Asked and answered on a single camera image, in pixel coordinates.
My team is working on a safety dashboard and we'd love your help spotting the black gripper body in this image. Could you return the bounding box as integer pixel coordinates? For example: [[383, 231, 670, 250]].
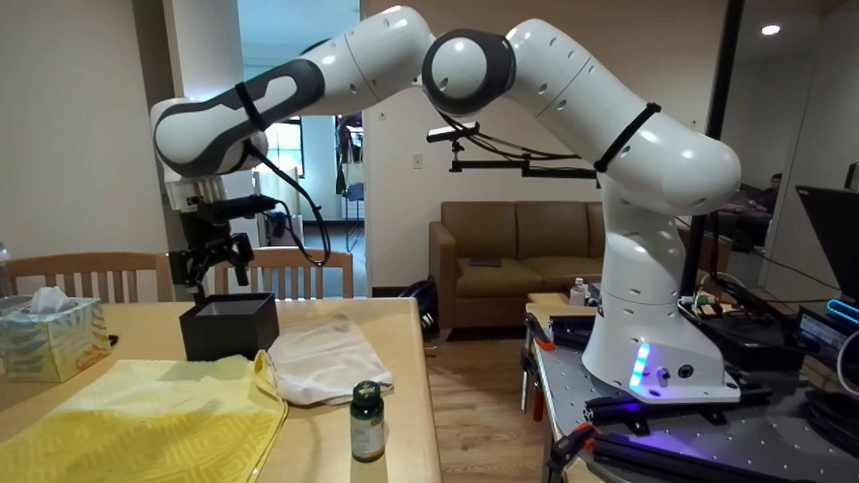
[[170, 195, 277, 286]]

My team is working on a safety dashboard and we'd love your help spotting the black box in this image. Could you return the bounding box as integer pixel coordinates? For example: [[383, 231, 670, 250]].
[[179, 291, 280, 358]]

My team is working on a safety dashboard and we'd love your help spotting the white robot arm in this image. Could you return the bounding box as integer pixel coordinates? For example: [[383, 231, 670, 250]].
[[151, 5, 741, 404]]

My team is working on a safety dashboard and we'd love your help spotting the patterned tissue box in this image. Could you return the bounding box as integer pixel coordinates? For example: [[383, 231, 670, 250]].
[[0, 297, 109, 383]]

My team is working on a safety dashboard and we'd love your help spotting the left wooden chair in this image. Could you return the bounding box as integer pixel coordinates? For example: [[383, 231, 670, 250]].
[[211, 246, 353, 301]]

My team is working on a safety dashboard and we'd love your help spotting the wooden chair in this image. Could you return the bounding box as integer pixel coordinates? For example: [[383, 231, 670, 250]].
[[211, 246, 353, 301], [6, 252, 171, 302]]

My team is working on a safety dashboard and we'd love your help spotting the right wooden chair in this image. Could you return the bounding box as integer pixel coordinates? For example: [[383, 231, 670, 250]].
[[6, 252, 171, 302]]

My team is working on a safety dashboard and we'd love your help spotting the white cloth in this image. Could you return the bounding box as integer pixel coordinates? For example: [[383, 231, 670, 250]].
[[269, 317, 392, 404]]

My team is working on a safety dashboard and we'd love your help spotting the yellow cloth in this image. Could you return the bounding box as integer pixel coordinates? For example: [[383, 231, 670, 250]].
[[0, 357, 288, 483]]

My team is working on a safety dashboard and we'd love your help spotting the small green pill bottle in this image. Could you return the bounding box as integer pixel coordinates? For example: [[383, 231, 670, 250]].
[[349, 381, 383, 462]]

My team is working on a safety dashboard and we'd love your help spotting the brown leather sofa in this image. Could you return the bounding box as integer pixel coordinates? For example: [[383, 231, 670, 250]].
[[429, 200, 603, 329]]

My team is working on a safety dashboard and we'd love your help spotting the black laptop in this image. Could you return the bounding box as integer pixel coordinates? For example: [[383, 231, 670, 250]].
[[798, 184, 859, 302]]

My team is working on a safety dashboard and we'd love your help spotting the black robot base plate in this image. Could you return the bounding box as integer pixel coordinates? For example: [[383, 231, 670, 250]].
[[532, 346, 859, 483]]

